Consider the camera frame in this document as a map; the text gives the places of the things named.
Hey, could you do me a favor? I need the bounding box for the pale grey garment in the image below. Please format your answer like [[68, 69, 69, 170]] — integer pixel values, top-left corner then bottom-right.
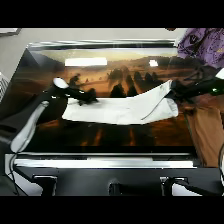
[[61, 79, 180, 126]]

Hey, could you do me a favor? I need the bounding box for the brown garment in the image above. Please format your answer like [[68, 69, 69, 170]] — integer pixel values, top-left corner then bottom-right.
[[181, 95, 224, 168]]

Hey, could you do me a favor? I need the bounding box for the purple garment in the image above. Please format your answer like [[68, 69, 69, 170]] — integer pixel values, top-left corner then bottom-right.
[[176, 28, 224, 70]]

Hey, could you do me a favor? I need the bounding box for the silver frame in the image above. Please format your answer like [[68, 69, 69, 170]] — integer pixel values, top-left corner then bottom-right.
[[13, 152, 224, 197]]

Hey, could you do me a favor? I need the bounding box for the black cable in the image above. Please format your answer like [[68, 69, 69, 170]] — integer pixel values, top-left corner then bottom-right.
[[7, 153, 22, 197]]

